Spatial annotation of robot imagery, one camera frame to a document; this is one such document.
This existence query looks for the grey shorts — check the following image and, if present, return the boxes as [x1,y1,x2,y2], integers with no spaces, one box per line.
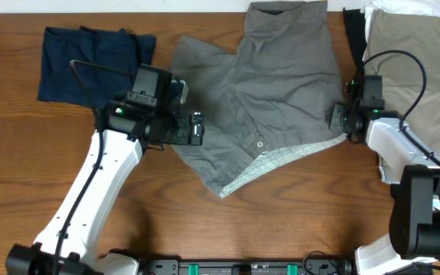
[171,1,344,198]

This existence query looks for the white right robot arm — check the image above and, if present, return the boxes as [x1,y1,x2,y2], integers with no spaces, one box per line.
[330,104,440,274]

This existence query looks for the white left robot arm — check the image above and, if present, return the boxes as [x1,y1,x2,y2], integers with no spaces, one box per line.
[5,101,205,275]

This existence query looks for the khaki shorts on pile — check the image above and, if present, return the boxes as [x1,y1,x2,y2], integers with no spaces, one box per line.
[363,8,440,185]

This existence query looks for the folded navy blue garment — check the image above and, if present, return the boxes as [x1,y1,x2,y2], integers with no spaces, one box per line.
[37,27,157,108]

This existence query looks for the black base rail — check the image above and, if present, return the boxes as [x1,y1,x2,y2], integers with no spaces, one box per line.
[140,256,353,275]

